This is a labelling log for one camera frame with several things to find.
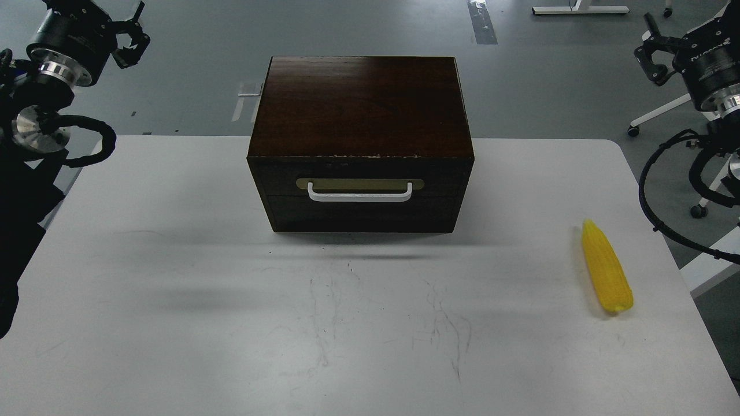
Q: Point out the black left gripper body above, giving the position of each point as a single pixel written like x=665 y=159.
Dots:
x=73 y=44

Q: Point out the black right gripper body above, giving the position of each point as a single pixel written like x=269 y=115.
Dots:
x=709 y=62

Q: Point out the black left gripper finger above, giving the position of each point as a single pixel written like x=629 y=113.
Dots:
x=132 y=24
x=127 y=57

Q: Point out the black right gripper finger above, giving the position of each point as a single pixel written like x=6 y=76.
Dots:
x=658 y=74
x=658 y=42

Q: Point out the yellow corn cob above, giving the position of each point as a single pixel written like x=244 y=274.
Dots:
x=606 y=274

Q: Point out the wooden drawer with white handle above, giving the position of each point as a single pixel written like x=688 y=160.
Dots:
x=362 y=188

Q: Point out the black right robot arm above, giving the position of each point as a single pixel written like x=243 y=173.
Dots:
x=722 y=138

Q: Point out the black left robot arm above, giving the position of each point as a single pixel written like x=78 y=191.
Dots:
x=37 y=141

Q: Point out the dark wooden drawer cabinet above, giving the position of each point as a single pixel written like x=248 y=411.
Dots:
x=362 y=114

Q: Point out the white desk leg base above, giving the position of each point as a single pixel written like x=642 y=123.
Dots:
x=581 y=8

